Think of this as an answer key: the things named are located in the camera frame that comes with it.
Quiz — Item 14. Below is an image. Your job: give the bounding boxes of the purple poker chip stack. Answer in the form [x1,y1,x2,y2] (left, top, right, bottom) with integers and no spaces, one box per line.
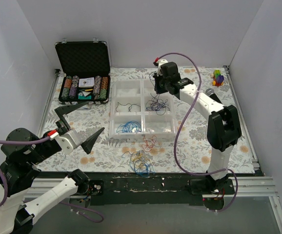
[69,76,80,99]

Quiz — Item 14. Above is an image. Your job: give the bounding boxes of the black handheld microphone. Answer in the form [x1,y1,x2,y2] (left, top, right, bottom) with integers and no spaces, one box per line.
[205,88,222,104]

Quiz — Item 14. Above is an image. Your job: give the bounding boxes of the purple cable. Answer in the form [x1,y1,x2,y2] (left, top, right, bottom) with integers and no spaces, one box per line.
[157,52,239,213]
[0,135,104,223]

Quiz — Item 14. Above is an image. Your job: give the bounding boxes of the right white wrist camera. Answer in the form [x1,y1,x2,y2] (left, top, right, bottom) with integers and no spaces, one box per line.
[153,58,168,76]

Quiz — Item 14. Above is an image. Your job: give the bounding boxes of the blue wire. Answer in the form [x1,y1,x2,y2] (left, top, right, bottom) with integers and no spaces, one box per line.
[116,120,143,134]

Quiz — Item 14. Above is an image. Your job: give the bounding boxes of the black poker chip case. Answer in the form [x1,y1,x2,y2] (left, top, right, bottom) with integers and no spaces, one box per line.
[55,41,111,104]

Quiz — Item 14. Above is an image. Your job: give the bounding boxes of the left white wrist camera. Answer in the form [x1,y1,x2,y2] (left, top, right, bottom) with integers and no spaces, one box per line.
[47,129,82,155]

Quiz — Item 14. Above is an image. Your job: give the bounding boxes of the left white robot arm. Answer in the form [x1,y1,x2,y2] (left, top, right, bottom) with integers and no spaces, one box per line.
[0,102,104,234]

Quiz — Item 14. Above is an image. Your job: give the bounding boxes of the orange poker chip stack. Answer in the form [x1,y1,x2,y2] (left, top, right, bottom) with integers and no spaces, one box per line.
[62,76,72,96]

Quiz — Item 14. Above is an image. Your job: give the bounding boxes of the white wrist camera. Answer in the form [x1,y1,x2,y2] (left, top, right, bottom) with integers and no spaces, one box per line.
[153,58,168,76]
[47,129,82,155]

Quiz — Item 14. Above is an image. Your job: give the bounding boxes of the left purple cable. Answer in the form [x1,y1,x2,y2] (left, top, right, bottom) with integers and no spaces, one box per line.
[0,135,104,223]

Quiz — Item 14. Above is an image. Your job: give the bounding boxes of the purple wire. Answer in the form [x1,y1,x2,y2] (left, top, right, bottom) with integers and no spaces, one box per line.
[145,73,169,116]

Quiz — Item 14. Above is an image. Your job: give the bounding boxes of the white playing card deck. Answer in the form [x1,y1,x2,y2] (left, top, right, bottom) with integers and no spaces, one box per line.
[78,77,95,88]

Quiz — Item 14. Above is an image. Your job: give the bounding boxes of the colourful wire bundle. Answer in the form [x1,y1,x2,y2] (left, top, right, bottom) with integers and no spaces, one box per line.
[121,150,156,177]

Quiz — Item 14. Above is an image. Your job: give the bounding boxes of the orange wire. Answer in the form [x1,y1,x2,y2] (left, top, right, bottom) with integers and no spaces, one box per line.
[141,135,158,152]

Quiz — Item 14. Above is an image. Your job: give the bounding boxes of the brown wire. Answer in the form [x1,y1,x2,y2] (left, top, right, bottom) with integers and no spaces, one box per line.
[116,102,141,113]

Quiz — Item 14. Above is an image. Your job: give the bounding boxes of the white wire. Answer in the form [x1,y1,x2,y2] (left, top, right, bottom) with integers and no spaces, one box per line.
[146,123,176,134]

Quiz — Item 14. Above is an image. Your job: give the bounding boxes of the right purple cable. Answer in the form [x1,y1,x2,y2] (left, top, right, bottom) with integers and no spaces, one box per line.
[157,52,239,213]

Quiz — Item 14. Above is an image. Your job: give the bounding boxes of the colourful toy block stack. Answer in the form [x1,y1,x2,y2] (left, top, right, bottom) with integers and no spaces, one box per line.
[211,70,224,87]

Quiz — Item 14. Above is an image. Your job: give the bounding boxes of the teal card box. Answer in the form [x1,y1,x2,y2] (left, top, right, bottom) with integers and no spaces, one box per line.
[78,95,92,100]

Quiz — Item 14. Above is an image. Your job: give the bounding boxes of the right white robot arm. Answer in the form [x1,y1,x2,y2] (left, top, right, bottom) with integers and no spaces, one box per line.
[153,58,242,194]

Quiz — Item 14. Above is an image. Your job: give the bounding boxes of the white compartment tray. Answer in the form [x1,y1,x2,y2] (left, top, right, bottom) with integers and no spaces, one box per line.
[109,79,177,139]

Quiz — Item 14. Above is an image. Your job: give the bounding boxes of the green poker chip stack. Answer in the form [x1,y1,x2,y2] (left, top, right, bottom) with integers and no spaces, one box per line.
[99,89,108,101]

